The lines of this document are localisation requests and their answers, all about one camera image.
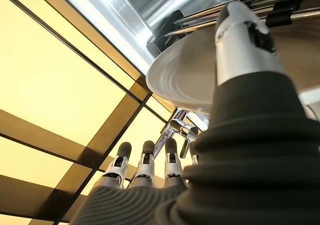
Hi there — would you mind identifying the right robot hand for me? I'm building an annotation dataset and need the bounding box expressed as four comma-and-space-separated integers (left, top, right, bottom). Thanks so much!
69, 2, 320, 225

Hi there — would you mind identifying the black steel sink drying rack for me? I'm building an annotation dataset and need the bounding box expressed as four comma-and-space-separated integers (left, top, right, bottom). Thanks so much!
146, 0, 320, 55

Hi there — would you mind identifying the stainless steel sink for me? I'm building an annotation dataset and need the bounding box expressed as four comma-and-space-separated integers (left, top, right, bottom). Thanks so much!
52, 0, 251, 73

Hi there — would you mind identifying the cream ceramic plate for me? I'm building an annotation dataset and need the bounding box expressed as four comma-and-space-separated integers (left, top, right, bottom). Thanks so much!
145, 17, 320, 116

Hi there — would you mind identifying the chrome gooseneck faucet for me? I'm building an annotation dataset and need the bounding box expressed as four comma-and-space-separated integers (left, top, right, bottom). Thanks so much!
153, 108, 200, 161

